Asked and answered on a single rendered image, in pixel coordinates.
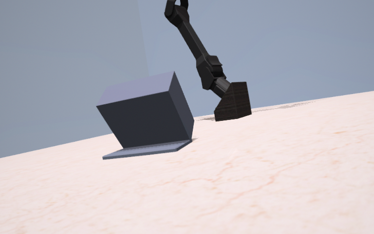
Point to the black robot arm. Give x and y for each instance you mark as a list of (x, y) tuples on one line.
[(209, 67)]

